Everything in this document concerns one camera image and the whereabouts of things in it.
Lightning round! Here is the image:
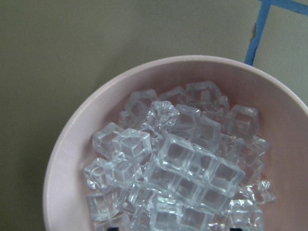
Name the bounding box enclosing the pile of clear ice cubes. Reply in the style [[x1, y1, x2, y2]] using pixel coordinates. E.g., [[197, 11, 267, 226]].
[[84, 81, 275, 231]]

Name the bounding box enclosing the pink bowl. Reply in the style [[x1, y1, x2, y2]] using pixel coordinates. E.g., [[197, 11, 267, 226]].
[[43, 55, 308, 231]]

